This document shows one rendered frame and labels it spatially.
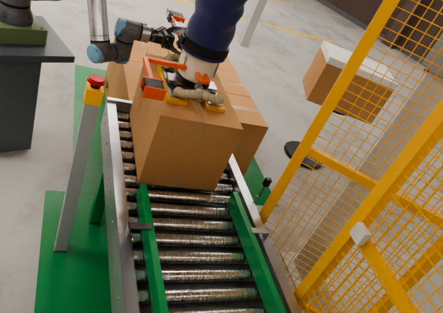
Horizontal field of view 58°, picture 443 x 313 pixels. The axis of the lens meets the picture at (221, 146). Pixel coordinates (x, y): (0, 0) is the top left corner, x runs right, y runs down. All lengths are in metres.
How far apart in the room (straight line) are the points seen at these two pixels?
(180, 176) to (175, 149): 0.17
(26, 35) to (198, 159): 1.15
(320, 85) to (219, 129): 1.68
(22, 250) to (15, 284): 0.20
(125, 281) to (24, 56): 1.32
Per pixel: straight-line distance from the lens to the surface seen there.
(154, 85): 1.60
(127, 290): 1.53
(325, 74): 3.34
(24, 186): 2.65
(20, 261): 2.30
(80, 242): 2.39
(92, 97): 1.68
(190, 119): 1.77
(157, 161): 1.88
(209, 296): 1.67
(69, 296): 2.19
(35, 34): 2.46
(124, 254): 1.61
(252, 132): 2.87
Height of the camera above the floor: 1.84
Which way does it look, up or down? 32 degrees down
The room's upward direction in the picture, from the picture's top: 24 degrees clockwise
